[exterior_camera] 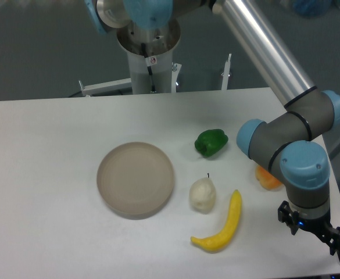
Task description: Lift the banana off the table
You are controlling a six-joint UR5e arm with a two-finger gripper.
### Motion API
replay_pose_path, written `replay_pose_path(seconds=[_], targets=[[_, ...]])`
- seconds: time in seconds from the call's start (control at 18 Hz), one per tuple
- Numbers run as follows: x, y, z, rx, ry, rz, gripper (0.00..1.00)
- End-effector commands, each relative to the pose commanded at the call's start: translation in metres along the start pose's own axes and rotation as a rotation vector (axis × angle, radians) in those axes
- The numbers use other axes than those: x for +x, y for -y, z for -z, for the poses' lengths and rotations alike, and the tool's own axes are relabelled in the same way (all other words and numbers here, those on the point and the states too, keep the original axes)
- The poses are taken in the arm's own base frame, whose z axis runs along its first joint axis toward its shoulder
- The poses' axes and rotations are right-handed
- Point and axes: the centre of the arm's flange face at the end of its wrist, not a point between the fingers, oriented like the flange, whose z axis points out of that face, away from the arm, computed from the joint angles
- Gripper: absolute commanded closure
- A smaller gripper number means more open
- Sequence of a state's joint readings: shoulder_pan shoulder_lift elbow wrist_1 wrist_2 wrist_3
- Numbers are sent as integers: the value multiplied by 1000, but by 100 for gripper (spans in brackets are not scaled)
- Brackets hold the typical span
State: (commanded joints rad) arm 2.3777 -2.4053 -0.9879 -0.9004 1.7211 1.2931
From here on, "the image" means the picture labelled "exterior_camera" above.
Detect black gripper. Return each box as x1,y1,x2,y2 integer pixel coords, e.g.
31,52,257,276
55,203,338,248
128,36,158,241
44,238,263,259
277,201,340,256

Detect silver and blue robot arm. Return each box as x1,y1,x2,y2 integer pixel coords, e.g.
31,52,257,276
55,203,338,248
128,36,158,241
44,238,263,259
85,1,340,261

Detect yellow banana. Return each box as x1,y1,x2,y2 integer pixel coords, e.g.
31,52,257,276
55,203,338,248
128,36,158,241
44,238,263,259
190,190,242,253

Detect orange bell pepper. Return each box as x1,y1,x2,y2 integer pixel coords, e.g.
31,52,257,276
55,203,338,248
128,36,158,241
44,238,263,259
255,165,282,191

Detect white pear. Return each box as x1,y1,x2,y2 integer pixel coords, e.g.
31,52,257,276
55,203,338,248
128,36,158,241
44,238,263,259
188,174,216,214

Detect green bell pepper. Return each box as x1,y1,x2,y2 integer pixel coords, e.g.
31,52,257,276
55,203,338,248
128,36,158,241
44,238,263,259
194,129,228,158

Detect beige round plate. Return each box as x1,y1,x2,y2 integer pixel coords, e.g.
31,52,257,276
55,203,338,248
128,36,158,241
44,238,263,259
96,142,175,219

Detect white upright bracket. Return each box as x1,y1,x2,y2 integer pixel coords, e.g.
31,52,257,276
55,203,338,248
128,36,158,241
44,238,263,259
221,53,232,91

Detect black cable on pedestal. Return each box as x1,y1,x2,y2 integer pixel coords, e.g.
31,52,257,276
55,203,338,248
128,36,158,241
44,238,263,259
141,42,156,94

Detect white metal frame bar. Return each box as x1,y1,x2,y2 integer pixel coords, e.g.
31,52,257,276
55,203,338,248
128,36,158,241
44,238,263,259
78,78,131,96

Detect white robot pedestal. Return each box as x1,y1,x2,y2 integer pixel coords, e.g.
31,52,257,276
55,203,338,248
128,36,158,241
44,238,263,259
117,20,182,94

